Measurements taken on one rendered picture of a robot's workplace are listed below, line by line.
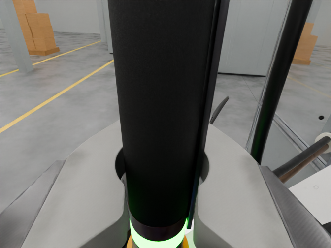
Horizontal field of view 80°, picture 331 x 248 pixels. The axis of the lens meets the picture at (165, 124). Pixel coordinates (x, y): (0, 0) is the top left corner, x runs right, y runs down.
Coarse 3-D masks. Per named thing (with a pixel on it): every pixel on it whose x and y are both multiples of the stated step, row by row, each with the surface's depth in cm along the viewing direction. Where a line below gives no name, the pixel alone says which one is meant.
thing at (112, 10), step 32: (128, 0) 5; (160, 0) 5; (192, 0) 5; (128, 32) 5; (160, 32) 5; (192, 32) 5; (128, 64) 6; (160, 64) 6; (192, 64) 6; (128, 96) 7; (160, 96) 6; (192, 96) 7; (128, 128) 7; (160, 128) 7; (192, 128) 7; (128, 160) 8; (160, 160) 8; (192, 160) 9; (128, 192) 10; (160, 192) 8; (160, 224) 10
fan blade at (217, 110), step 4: (228, 96) 40; (224, 100) 41; (220, 104) 43; (224, 104) 39; (216, 108) 47; (220, 108) 40; (216, 112) 41; (212, 116) 46; (216, 116) 39; (212, 120) 40
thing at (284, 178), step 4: (324, 148) 29; (316, 152) 28; (320, 152) 28; (312, 156) 27; (316, 156) 28; (304, 160) 26; (308, 160) 26; (312, 160) 27; (300, 164) 26; (304, 164) 26; (296, 168) 25; (300, 168) 25; (288, 172) 24; (292, 172) 24; (296, 172) 25; (284, 176) 24; (288, 176) 24; (292, 176) 24; (284, 180) 23
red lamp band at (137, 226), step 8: (128, 200) 11; (184, 216) 10; (136, 224) 10; (144, 224) 10; (176, 224) 10; (184, 224) 11; (144, 232) 10; (152, 232) 10; (160, 232) 10; (168, 232) 10; (176, 232) 10; (160, 240) 10
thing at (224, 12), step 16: (224, 0) 6; (224, 16) 6; (224, 32) 6; (208, 64) 7; (208, 80) 7; (208, 96) 7; (208, 112) 8; (192, 176) 10; (192, 192) 10; (192, 208) 11
